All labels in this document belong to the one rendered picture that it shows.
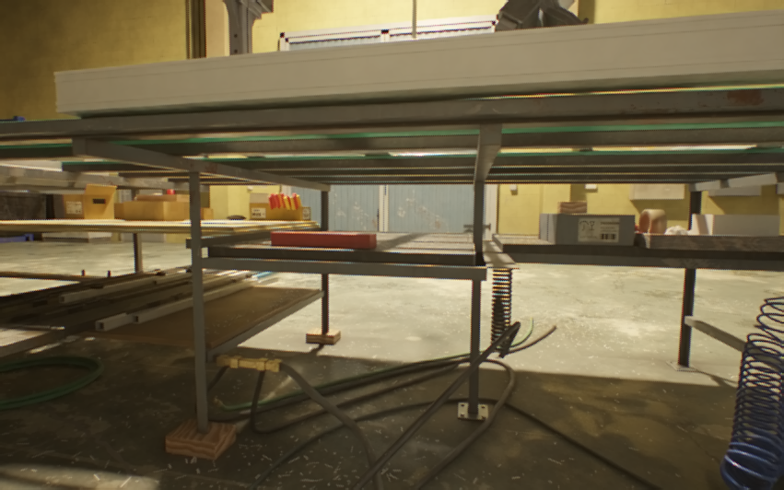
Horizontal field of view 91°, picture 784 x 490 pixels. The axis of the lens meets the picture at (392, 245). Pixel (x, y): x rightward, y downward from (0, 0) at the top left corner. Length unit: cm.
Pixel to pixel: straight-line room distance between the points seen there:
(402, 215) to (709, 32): 669
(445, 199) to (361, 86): 651
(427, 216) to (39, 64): 921
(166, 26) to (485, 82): 964
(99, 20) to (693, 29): 1097
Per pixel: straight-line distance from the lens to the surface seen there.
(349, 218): 741
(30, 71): 1234
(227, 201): 813
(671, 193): 762
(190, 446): 135
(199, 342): 125
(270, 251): 110
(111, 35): 1091
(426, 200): 712
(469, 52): 61
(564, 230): 136
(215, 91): 73
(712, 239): 143
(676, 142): 94
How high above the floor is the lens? 69
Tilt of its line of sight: 5 degrees down
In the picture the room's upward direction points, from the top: 1 degrees clockwise
